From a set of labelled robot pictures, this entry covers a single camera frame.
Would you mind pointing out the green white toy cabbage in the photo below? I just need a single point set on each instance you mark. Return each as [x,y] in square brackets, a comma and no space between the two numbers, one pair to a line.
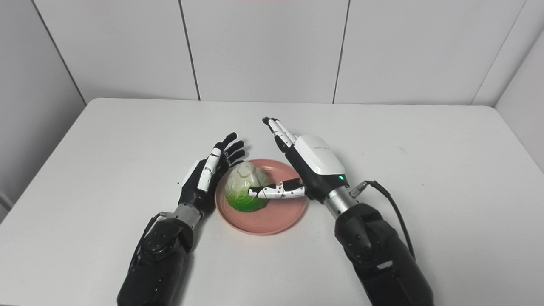
[242,182]

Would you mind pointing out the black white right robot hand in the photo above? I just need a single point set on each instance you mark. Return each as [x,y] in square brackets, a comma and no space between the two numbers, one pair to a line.
[318,161]

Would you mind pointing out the pink round plate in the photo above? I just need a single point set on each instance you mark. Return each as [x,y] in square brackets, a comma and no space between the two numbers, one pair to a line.
[272,216]

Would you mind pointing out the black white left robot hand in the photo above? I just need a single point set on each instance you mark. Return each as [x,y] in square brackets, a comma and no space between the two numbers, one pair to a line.
[193,191]

